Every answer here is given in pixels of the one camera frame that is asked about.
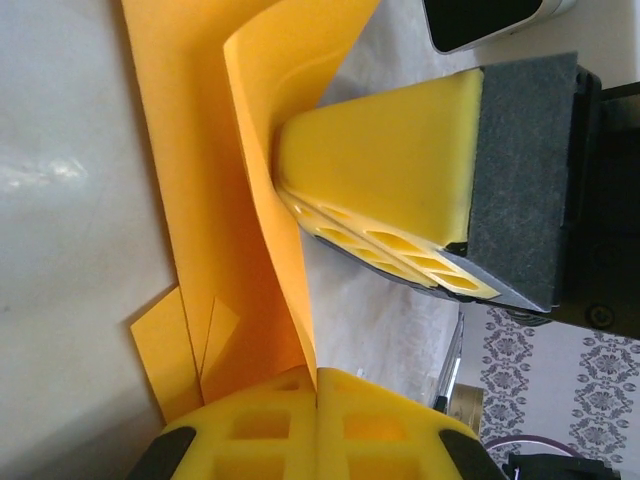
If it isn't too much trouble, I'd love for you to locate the aluminium side rail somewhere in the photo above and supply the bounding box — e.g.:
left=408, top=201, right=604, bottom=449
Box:
left=427, top=307, right=466, bottom=416

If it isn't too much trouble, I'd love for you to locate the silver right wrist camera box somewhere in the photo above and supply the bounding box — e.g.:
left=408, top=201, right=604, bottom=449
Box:
left=422, top=0, right=576, bottom=55

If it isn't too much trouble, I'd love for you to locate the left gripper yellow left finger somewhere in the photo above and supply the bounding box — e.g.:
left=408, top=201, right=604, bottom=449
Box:
left=127, top=369, right=320, bottom=480

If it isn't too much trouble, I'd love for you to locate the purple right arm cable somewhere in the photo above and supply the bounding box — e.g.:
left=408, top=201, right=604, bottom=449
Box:
left=479, top=432, right=596, bottom=459

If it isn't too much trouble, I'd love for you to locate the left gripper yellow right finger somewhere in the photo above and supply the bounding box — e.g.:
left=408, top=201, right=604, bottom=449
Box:
left=316, top=367, right=501, bottom=480

